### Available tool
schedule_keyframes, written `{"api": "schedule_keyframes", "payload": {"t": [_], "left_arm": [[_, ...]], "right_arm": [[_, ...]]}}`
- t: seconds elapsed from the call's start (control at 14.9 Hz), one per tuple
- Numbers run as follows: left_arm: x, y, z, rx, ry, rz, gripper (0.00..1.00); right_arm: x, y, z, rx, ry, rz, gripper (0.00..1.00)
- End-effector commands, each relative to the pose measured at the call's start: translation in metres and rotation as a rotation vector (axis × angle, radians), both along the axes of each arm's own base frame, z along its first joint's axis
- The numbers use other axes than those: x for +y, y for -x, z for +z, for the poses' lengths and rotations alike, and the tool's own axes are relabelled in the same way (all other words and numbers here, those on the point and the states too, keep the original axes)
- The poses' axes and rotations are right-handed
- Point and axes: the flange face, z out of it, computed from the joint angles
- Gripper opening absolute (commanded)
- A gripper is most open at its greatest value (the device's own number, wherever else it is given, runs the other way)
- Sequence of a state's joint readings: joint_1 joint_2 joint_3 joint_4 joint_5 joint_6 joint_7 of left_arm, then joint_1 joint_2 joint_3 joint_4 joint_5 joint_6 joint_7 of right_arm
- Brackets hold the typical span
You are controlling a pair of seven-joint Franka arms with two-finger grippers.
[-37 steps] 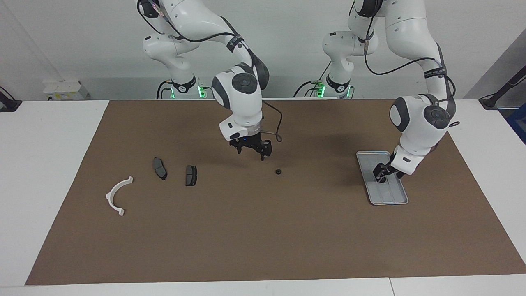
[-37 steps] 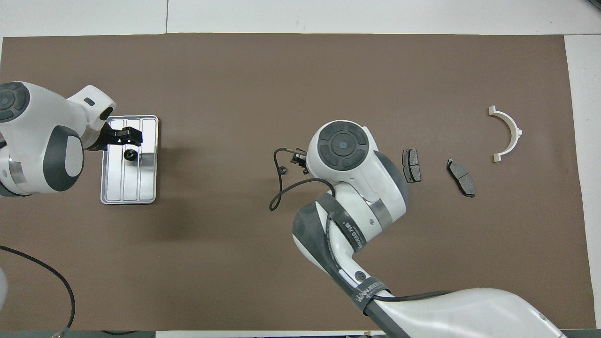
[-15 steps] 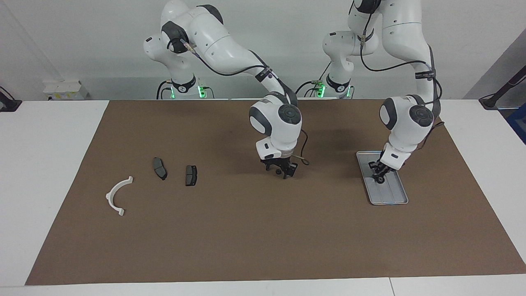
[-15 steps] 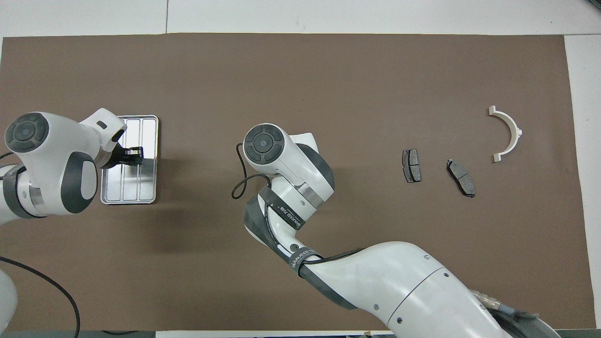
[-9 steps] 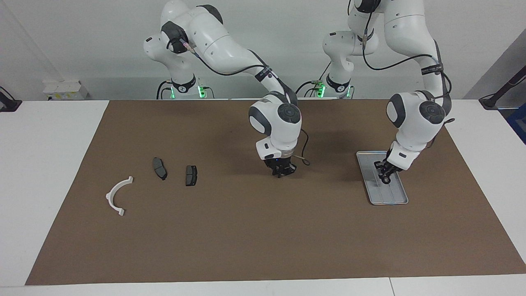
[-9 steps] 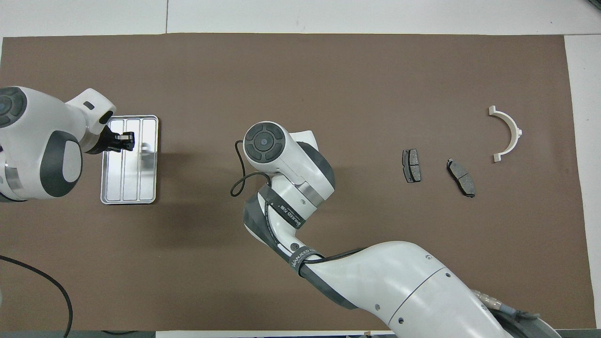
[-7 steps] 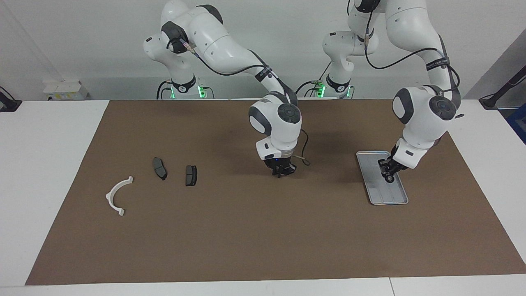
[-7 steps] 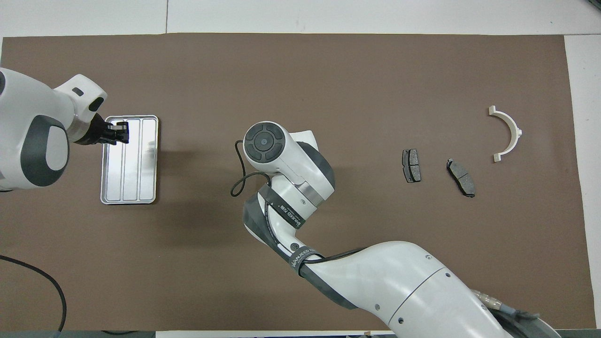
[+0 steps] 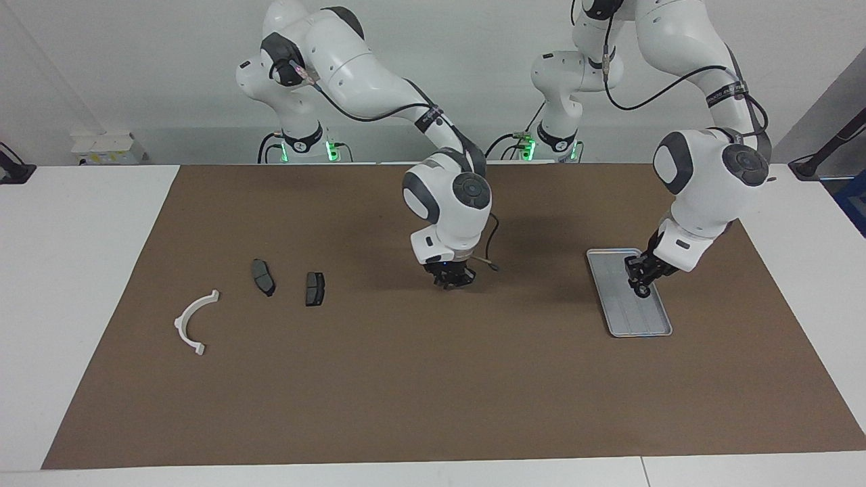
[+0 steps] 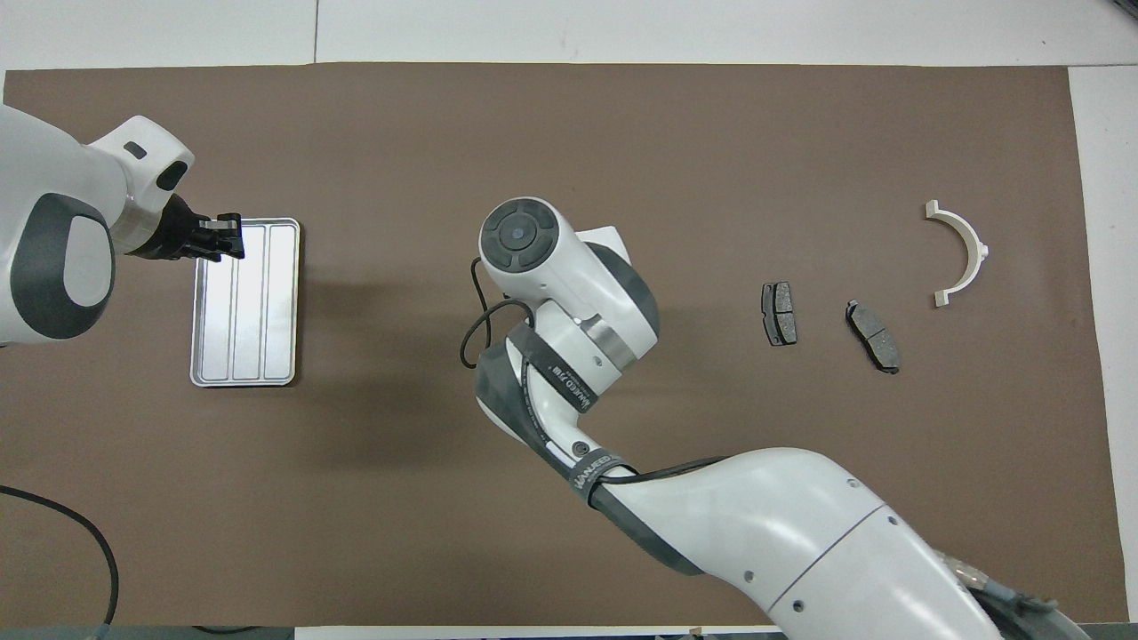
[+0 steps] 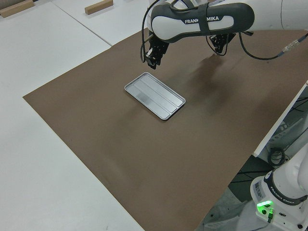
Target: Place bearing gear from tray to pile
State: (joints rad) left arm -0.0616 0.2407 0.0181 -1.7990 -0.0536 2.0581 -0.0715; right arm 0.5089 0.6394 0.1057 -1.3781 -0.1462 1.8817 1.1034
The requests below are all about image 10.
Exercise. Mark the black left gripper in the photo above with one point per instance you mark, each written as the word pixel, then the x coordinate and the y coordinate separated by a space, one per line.
pixel 173 233

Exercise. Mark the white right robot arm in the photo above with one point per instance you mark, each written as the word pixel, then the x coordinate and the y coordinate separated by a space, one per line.
pixel 800 533

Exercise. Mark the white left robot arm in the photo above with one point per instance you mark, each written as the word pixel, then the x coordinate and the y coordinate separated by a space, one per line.
pixel 62 178

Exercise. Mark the silver metal tray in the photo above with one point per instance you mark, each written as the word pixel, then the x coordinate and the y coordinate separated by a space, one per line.
pixel 258 311

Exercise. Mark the brown table mat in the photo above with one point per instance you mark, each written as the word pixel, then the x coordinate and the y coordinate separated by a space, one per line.
pixel 711 133

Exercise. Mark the rectangular grey brake pad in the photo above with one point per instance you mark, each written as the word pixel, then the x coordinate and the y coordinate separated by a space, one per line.
pixel 780 313

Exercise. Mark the long grey brake pad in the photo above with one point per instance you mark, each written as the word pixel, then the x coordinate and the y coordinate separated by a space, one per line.
pixel 873 336

